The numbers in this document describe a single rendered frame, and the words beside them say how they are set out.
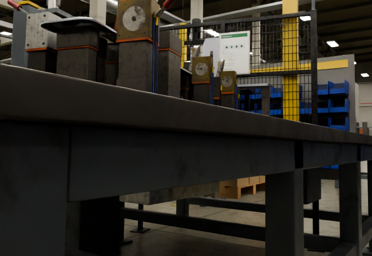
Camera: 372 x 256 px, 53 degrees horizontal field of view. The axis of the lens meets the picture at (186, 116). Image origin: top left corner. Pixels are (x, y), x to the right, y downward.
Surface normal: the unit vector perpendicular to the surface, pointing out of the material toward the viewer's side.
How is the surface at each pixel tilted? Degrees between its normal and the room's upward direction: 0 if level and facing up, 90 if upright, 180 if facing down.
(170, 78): 90
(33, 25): 90
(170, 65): 90
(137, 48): 90
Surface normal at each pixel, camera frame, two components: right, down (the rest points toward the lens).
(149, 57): 0.94, -0.01
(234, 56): -0.35, -0.08
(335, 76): -0.56, -0.07
